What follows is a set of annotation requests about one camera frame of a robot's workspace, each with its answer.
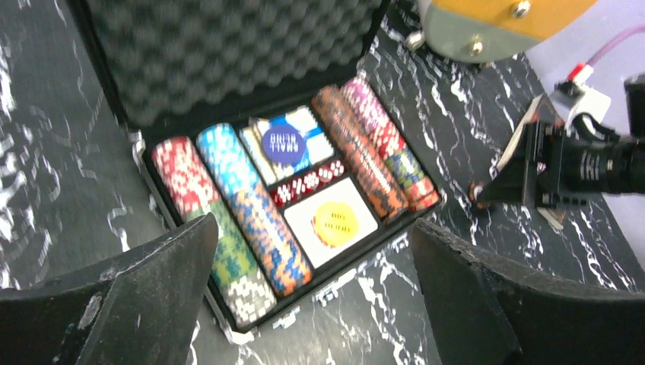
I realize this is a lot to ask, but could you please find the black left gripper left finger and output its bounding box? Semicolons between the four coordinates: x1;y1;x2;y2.
1;222;213;364

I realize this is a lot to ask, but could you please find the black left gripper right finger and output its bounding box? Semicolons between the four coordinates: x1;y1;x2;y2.
411;220;644;364

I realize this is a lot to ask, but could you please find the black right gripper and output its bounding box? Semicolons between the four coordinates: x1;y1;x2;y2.
478;74;644;208

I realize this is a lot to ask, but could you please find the brown white poker chip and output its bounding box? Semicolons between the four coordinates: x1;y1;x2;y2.
469;183;487;209

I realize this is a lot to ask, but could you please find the yellow big blind button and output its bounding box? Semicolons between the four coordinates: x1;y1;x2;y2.
312;202;359;248

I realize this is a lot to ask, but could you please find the black poker chip case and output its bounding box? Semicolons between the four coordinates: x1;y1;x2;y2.
69;1;427;344

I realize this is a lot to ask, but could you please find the red playing card deck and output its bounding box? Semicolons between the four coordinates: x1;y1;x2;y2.
284;177;379;268

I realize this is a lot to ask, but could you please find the dark sunburst cover book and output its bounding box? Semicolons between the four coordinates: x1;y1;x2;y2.
495;94;565;230

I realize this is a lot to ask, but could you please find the pink green chip row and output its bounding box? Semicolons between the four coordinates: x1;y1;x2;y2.
341;76;440;211

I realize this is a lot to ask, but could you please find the red green chip row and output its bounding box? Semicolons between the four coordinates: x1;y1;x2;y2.
150;136;277;328

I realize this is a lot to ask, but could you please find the brown orange chip row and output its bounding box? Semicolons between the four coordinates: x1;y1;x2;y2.
311;85;408;222

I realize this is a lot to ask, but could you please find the blue orange chip row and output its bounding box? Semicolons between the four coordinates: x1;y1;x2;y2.
196;123;313;297

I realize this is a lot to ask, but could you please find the white orange yellow drawer cabinet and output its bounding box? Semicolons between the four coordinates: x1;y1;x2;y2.
405;0;596;64

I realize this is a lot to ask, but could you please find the red translucent die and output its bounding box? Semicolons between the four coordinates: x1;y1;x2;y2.
318;160;345;183
296;172;319;194
271;182;297;207

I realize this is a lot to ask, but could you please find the blue small blind button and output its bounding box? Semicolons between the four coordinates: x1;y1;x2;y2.
262;124;307;165

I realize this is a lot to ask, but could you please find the blue playing card deck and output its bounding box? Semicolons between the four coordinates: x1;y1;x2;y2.
239;106;335;185

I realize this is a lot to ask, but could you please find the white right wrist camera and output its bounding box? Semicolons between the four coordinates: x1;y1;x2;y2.
551;63;612;132

